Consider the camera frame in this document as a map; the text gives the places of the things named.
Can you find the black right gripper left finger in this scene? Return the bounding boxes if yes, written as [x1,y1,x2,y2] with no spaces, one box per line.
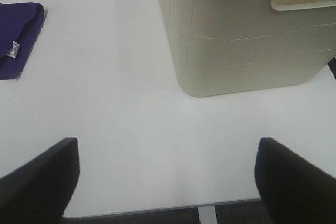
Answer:
[1,138,79,223]

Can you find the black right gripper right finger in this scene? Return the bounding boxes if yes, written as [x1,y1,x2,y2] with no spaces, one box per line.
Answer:
[254,138,335,223]

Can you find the purple towel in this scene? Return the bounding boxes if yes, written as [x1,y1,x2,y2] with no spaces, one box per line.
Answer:
[1,2,45,80]

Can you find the white table leg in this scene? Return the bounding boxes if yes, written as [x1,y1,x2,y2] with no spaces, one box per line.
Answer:
[198,205,218,224]

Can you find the beige plastic basket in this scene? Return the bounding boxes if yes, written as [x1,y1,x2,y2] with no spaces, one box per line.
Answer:
[159,0,335,97]

